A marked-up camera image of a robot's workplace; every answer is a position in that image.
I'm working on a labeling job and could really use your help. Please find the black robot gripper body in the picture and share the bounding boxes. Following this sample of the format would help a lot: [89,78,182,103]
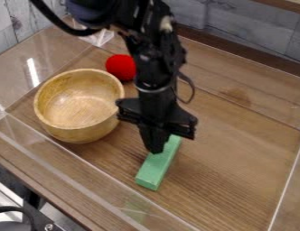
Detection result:
[117,86,198,140]

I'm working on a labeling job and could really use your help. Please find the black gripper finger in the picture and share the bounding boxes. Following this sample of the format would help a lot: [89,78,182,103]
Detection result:
[138,124,158,153]
[157,129,170,153]

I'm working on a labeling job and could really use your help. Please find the green rectangular block stick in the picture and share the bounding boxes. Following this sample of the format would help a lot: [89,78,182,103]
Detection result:
[135,135,181,191]

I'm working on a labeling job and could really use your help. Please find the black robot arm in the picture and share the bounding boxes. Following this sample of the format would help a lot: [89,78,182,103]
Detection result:
[30,0,198,153]

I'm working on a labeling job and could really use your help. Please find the brown wooden bowl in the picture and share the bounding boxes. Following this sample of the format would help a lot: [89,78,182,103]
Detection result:
[32,69,125,143]

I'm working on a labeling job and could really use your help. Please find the red plush radish toy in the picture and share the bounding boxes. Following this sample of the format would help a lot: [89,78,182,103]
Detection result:
[106,54,137,81]

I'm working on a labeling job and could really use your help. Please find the black stand under table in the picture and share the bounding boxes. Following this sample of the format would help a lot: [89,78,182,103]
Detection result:
[0,201,66,231]

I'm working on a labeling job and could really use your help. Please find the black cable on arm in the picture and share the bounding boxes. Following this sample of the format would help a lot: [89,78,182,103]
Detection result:
[175,71,197,105]

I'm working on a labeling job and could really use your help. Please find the clear acrylic corner bracket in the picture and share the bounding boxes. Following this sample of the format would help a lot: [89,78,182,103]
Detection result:
[81,29,115,47]

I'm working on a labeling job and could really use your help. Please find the clear acrylic tray wall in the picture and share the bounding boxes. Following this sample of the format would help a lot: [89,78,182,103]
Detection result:
[0,111,198,231]

